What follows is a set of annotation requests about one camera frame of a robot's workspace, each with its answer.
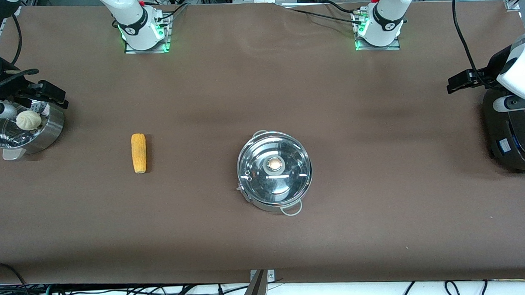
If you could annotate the stainless steel cooking pot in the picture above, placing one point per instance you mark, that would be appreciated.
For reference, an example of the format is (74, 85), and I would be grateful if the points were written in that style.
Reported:
(271, 207)

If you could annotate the silver corner bracket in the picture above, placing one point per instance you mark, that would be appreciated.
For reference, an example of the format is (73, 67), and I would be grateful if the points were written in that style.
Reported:
(511, 4)

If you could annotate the black rice cooker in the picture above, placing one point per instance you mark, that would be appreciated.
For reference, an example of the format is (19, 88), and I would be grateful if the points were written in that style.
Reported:
(511, 143)

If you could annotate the brown table cover sheet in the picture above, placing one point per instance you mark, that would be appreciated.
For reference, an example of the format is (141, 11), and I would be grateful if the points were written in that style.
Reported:
(199, 101)

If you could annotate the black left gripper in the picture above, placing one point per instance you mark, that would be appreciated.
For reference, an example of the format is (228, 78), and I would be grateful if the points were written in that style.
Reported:
(489, 72)

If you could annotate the silver metal clamp bracket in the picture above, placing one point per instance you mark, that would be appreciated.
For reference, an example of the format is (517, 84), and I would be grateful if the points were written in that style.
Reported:
(270, 274)

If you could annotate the stainless steel steamer pot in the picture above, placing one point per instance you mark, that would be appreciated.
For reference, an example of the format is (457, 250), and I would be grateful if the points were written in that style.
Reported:
(48, 129)

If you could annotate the glass pot lid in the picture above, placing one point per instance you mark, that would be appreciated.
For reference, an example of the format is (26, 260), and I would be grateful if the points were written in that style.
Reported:
(258, 156)

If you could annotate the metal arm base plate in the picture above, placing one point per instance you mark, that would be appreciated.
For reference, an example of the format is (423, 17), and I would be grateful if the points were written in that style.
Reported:
(145, 51)
(377, 48)

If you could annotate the dark metal bar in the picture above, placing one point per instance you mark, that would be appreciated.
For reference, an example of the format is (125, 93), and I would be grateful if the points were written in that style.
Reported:
(254, 294)

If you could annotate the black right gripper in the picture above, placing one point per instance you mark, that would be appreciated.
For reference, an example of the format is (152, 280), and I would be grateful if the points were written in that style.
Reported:
(8, 88)

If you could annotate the yellow corn cob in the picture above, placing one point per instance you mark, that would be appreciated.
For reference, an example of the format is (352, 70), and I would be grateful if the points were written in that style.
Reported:
(139, 154)

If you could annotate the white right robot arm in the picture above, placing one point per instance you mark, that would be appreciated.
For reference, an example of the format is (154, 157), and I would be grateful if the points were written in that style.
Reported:
(136, 25)

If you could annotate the white steamed bun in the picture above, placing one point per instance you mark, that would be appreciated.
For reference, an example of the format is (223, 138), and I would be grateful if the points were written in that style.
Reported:
(28, 120)

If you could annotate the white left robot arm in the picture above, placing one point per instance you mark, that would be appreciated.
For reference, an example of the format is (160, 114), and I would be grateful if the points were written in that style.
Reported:
(386, 16)

